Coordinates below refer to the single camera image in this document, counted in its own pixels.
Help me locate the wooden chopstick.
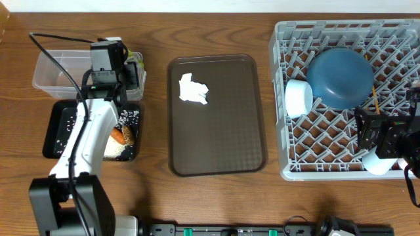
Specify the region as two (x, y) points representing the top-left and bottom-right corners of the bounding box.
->
(364, 54), (381, 115)

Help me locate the light blue cup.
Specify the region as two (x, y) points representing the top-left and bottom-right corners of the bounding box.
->
(362, 147), (397, 176)

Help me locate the dark blue plate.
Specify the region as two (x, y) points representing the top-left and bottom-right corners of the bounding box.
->
(306, 48), (374, 110)

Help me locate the white napkin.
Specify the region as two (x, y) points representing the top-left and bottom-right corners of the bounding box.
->
(178, 73), (209, 105)

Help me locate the orange carrot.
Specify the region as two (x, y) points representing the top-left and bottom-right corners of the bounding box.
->
(110, 128), (126, 145)

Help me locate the light blue bowl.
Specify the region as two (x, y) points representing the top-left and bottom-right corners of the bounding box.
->
(285, 79), (313, 119)

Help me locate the yellow green snack wrapper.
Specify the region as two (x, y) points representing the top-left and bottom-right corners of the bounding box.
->
(125, 50), (144, 68)

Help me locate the pink cup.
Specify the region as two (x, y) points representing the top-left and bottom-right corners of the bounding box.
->
(397, 158), (408, 170)

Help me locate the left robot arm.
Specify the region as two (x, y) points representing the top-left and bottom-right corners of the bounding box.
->
(29, 40), (140, 235)

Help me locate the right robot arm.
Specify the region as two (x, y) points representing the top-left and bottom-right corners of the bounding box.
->
(354, 82), (419, 207)

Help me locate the grey plastic dishwasher rack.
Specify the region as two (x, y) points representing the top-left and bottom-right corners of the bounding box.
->
(268, 19), (419, 181)

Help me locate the black tray bin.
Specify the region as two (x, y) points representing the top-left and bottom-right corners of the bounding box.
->
(43, 100), (140, 161)

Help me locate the white rice pile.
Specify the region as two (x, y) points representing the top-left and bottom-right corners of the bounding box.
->
(54, 108), (140, 161)

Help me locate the clear plastic bin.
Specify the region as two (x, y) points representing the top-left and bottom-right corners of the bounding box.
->
(32, 50), (146, 101)

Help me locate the brown serving tray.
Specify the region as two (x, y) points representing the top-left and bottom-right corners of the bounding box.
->
(167, 54), (268, 177)

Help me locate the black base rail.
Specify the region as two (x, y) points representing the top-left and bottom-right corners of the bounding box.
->
(137, 216), (395, 236)

